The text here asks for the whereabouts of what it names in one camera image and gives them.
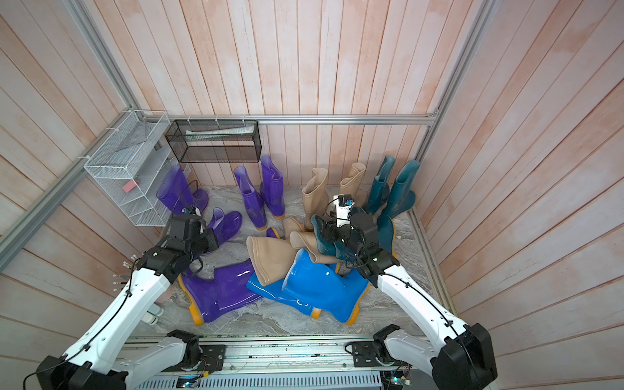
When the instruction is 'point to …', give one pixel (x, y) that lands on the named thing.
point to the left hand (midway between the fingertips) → (212, 237)
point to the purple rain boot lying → (222, 290)
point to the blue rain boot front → (322, 286)
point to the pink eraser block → (128, 186)
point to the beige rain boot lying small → (307, 240)
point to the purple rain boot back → (271, 188)
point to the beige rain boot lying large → (270, 257)
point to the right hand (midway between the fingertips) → (322, 213)
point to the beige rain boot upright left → (315, 197)
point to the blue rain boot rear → (275, 292)
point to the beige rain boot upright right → (351, 185)
